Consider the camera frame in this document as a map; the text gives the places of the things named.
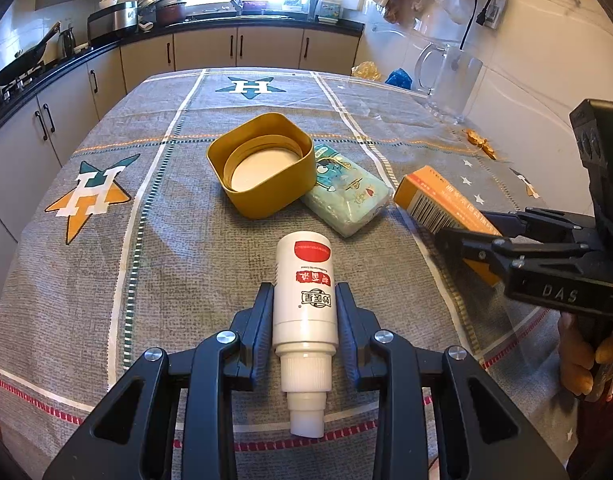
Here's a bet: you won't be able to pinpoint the black power cable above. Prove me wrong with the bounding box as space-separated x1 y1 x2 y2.
459 0 487 51

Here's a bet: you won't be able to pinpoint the golden candy wrappers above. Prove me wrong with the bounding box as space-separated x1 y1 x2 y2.
461 129 497 160

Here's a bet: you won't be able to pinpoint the grey star-print tablecloth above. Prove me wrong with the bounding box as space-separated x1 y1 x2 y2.
0 67 602 480

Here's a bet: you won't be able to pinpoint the black wok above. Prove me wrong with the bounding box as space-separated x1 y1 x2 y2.
0 21 62 86

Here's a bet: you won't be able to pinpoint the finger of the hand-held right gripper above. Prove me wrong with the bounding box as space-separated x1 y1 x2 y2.
484 207 600 243
434 227 602 286

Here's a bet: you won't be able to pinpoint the white power strip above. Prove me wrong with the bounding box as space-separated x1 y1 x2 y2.
484 0 505 31

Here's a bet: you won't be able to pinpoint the blue plastic bag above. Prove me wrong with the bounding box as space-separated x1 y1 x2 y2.
385 67 413 90

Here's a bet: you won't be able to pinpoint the yellow square container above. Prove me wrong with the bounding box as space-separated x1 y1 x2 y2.
207 113 316 219

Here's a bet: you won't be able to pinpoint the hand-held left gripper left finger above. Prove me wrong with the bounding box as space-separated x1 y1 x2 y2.
42 282 276 480

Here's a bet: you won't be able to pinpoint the stacked steel bowls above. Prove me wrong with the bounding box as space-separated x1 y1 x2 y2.
136 0 162 23

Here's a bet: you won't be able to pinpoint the black kitchen countertop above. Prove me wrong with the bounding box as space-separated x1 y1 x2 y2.
0 12 365 128

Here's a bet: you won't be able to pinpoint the reddish-brown pot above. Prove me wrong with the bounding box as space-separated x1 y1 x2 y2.
154 0 187 25

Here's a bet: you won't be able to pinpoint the steel rice cooker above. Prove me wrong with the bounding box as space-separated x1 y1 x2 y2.
87 0 138 43

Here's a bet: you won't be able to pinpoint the person's right hand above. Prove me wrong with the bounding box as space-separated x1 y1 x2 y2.
558 312 613 396

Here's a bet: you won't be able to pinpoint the glass pitcher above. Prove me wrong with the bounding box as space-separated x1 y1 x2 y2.
415 42 484 125

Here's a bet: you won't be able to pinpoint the beige lower cabinets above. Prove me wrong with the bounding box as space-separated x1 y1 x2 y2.
0 27 360 246

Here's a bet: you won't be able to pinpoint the white plastic bottle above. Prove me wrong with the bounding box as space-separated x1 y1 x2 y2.
272 231 337 437

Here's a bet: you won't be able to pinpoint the yellow plastic bag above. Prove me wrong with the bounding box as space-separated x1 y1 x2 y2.
351 61 382 82

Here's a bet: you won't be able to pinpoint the light blue tissue pack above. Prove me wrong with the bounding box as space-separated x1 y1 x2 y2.
300 142 393 237

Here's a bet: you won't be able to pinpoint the gas stove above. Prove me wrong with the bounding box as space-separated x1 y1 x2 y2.
0 67 47 100

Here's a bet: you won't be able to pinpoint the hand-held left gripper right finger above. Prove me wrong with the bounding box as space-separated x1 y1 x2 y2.
335 282 570 480

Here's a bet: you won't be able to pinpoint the orange medicine box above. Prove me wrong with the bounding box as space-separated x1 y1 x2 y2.
393 165 505 287

